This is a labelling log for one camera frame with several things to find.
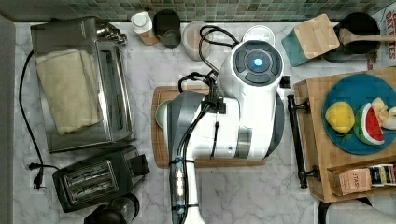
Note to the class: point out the wooden drawer unit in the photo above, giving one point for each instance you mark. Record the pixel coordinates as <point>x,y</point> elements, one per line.
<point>318,148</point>

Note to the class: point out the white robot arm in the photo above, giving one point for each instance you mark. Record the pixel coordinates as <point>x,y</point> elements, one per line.
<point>241,119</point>

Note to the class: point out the small green plate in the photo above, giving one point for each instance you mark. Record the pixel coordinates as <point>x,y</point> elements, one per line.
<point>161,113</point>

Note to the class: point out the wooden cutting board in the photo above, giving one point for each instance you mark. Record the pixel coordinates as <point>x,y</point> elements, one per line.
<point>164,93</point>

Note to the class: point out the frosted plastic cup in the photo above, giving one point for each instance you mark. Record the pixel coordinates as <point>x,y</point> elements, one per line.
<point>191,38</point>

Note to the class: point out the dark glass jar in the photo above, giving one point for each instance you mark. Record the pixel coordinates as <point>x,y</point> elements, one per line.
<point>166,24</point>

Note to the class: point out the stainless steel toaster oven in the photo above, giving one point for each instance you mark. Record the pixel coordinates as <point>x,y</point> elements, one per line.
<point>103,41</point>

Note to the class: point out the white lidded round container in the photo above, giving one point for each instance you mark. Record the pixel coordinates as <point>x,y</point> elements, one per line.
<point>260,32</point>

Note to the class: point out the white lidded bottle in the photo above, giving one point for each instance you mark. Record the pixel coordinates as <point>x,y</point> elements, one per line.
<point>143,26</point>

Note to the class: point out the black coffee grinder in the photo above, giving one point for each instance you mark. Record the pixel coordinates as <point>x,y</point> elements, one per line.
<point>122,210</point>

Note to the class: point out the black two-slot toaster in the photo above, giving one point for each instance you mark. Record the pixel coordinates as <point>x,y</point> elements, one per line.
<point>99,179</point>

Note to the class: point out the beige folded cloth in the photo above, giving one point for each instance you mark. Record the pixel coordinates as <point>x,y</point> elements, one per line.
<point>70,82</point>

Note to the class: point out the teal box with wooden lid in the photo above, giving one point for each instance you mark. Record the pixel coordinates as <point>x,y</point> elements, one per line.
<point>310,39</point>

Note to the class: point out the yellow toy lemon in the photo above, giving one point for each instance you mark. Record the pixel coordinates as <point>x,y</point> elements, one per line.
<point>340,116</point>

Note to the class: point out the blue round plate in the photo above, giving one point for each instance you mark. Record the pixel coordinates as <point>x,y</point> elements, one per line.
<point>357,90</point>

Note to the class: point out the stash tea box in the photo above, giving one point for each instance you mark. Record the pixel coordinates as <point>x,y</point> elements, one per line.
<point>351,181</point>

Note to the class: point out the wooden spoon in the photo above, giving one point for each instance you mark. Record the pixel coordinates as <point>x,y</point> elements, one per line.
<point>347,37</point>

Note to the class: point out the toy watermelon slice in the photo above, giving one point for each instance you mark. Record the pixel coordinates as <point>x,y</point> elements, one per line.
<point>367,128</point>

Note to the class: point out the black pan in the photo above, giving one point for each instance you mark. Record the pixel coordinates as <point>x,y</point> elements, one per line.
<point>357,23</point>

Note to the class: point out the cream toy garlic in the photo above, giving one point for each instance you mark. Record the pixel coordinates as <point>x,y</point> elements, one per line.
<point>386,116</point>

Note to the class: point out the striped tea packets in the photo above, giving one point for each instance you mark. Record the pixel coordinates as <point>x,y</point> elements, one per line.
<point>382,175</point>

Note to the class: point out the oats package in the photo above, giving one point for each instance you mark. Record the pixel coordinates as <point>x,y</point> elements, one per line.
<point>385,53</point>

